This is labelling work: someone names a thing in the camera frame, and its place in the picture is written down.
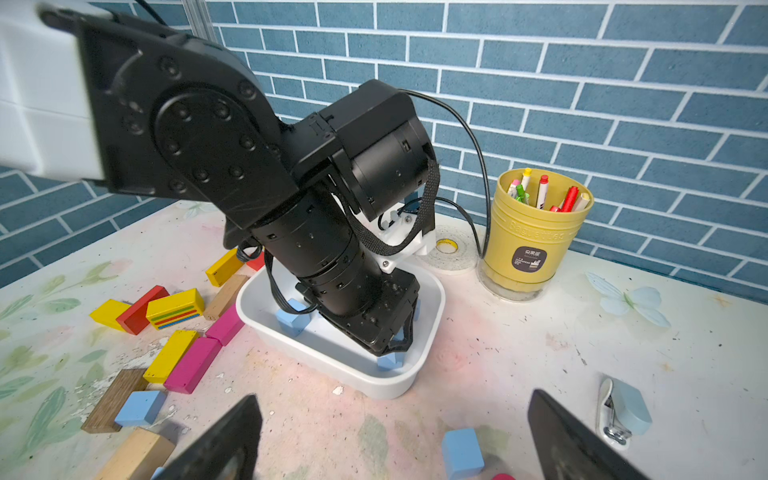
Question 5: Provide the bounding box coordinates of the thin red block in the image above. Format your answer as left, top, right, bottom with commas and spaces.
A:
117, 285, 169, 335

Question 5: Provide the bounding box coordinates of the lower magenta block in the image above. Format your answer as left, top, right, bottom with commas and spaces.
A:
164, 337, 222, 394

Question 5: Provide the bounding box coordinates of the red rectangular block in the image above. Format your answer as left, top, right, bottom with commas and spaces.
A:
246, 254, 265, 272

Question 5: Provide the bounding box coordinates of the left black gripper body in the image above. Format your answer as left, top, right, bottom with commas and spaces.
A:
296, 251, 420, 357

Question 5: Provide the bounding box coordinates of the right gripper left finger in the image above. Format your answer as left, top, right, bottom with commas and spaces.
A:
155, 394, 263, 480

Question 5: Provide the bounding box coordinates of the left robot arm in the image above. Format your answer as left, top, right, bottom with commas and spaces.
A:
1, 1, 440, 356

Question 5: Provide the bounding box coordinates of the magenta block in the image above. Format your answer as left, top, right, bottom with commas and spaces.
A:
164, 337, 222, 394
205, 305, 244, 347

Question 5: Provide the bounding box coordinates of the yellow pen cup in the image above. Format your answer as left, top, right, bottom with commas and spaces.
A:
478, 168, 594, 301

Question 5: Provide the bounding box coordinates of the blue cube lower left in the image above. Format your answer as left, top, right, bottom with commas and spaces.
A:
115, 390, 167, 427

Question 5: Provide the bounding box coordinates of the small metal clip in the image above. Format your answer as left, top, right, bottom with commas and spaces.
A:
595, 376, 653, 451

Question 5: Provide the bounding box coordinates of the natural wood block lower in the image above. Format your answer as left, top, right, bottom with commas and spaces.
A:
95, 428, 175, 480

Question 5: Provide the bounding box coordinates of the natural wood long block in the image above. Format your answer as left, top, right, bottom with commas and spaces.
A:
203, 274, 250, 322

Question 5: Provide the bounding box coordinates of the yellow rainbow block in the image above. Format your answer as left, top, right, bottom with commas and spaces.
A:
146, 289, 205, 330

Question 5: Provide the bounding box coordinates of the blue cube pair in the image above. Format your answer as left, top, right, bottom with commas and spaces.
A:
442, 428, 485, 480
377, 352, 406, 371

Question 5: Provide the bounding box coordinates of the yellow block lower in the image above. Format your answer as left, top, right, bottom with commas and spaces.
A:
143, 330, 200, 384

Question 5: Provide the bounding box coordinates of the yellow upright block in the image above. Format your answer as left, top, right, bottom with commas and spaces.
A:
206, 248, 244, 288

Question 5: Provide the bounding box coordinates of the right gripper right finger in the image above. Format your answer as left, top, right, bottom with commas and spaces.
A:
527, 389, 648, 480

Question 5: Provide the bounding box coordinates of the white rectangular dish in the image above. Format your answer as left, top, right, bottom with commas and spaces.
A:
235, 260, 446, 400

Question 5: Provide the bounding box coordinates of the brown wood block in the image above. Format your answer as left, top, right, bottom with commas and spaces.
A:
81, 368, 148, 434

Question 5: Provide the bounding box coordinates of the upper magenta block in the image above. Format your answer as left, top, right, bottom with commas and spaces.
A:
205, 305, 244, 347

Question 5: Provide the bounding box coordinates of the blue cube cluster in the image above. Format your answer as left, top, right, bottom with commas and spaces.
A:
275, 298, 312, 338

